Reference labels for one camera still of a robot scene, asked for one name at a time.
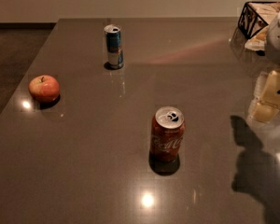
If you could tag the red apple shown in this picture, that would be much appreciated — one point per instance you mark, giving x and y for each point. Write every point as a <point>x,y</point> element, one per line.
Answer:
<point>45,89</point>

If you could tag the red coke can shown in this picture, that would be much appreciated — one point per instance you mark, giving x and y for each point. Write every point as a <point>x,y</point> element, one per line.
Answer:
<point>167,131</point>

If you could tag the blue silver energy drink can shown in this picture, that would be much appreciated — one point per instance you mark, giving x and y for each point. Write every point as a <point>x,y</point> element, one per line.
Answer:
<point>114,46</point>

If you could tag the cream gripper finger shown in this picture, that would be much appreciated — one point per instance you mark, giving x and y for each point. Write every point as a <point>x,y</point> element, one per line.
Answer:
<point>262,112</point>

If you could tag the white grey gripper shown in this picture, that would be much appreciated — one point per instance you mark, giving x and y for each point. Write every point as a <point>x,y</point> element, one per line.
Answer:
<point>278,42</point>

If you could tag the black wire basket with napkins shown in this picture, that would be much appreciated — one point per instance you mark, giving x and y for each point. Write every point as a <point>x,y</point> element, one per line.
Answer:
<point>254,21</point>

